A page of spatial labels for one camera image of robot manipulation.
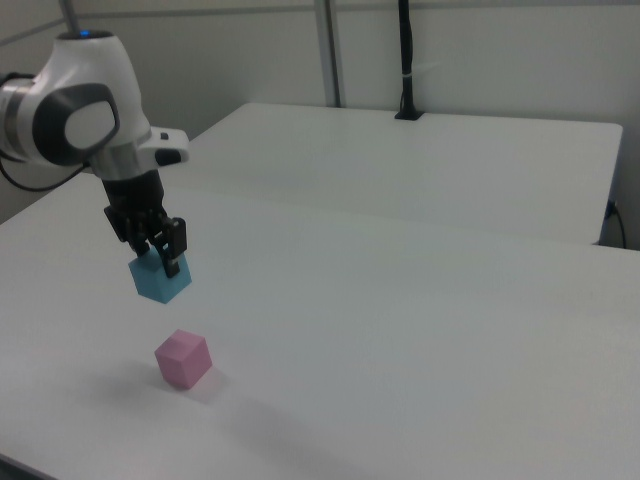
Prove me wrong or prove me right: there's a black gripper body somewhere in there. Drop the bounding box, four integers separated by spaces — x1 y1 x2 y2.
101 168 189 254

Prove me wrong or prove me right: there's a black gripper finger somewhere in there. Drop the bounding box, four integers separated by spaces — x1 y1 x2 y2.
128 233 152 259
158 234 183 279

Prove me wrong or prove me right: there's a blue cube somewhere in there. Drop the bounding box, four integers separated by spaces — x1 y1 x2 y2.
128 248 194 305

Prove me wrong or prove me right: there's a pink cube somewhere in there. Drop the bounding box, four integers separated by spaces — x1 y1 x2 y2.
153 328 214 391

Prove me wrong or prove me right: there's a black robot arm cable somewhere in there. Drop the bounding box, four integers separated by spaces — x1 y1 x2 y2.
0 157 97 192

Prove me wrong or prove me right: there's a thin grey metal post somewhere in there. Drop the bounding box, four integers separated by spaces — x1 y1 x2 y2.
58 0 82 35

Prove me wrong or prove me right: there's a grey metal partition post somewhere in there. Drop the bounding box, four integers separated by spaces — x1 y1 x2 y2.
314 0 347 108

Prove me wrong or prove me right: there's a black camera pole with clamp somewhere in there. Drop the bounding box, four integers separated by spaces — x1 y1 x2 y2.
394 0 427 122

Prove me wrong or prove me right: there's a black power cable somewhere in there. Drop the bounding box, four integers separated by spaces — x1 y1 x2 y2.
605 198 628 250

